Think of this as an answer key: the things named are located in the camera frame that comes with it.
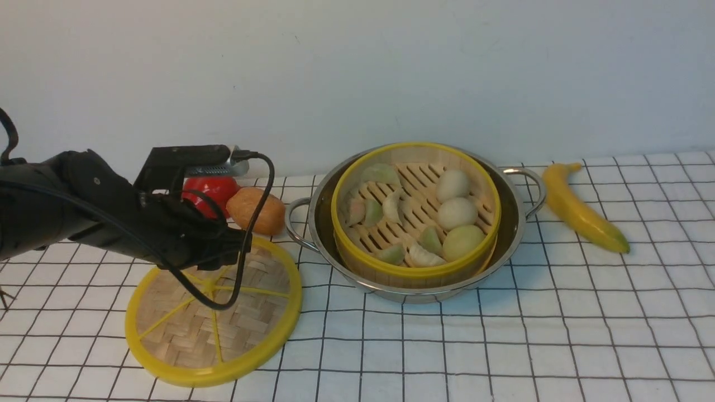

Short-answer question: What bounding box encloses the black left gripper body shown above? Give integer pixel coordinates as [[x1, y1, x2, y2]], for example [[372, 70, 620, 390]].
[[138, 193, 252, 271]]

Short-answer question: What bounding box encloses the woven bamboo lid yellow frame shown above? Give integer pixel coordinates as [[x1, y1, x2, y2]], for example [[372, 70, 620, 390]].
[[125, 238, 302, 387]]

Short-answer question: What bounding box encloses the bamboo steamer basket yellow rim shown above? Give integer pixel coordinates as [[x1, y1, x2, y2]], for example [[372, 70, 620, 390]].
[[330, 142, 502, 289]]

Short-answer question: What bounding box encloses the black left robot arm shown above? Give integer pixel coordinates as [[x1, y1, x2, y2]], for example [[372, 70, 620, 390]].
[[2, 147, 252, 270]]

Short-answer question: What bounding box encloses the red bell pepper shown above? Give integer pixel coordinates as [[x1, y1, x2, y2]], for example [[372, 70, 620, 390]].
[[181, 176, 241, 220]]

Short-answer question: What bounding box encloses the brown potato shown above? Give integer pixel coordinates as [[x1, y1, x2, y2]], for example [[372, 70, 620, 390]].
[[226, 187, 287, 236]]

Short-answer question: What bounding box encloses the pinkish dumpling far left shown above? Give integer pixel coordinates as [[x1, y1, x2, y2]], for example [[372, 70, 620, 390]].
[[346, 198, 366, 227]]

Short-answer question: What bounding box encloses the green dumpling left centre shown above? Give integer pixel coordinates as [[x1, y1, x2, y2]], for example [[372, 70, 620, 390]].
[[363, 199, 383, 227]]

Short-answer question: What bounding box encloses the green dumpling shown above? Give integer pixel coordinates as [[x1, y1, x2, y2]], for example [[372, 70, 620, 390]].
[[374, 243, 404, 266], [360, 163, 402, 186], [363, 199, 383, 227], [418, 226, 442, 257]]

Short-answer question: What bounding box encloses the white dumpling centre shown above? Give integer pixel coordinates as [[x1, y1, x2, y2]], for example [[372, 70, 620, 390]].
[[382, 188, 404, 226]]

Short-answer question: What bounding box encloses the white dumpling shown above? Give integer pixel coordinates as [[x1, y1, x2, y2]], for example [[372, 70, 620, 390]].
[[408, 242, 446, 267], [382, 188, 404, 226]]

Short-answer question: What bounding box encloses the green dumpling top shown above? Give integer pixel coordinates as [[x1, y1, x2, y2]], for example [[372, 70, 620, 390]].
[[360, 163, 402, 186]]

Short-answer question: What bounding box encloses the green dumpling lower left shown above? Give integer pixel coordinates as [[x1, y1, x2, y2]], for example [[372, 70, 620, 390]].
[[374, 243, 404, 266]]

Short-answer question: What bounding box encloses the white dumpling bottom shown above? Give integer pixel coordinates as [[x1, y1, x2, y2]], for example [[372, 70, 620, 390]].
[[408, 242, 446, 267]]

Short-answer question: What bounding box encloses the green dumpling lower centre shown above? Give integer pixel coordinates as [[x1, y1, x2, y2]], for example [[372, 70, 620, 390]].
[[418, 226, 442, 257]]

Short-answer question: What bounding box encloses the white round bun lower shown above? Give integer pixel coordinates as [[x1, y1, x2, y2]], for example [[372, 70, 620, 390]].
[[437, 198, 478, 231]]

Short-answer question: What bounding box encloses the white round bun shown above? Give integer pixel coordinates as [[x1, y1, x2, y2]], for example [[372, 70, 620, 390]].
[[437, 198, 478, 231], [436, 170, 471, 203]]

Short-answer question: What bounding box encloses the white round bun upper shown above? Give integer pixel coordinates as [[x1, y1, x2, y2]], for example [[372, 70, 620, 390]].
[[436, 170, 471, 203]]

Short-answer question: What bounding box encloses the pale green round bun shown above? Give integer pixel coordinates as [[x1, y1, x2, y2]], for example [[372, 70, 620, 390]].
[[442, 226, 486, 262]]

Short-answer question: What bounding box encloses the checkered white tablecloth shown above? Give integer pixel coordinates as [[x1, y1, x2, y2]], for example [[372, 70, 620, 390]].
[[2, 151, 714, 401]]

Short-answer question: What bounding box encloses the yellow banana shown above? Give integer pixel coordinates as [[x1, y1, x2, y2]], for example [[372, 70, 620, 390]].
[[542, 163, 631, 254]]

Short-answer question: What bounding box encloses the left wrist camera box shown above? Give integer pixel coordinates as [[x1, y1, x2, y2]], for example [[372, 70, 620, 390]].
[[134, 144, 249, 193]]

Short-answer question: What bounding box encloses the stainless steel two-handled pot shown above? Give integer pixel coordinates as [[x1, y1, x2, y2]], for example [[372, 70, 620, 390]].
[[284, 143, 546, 304]]

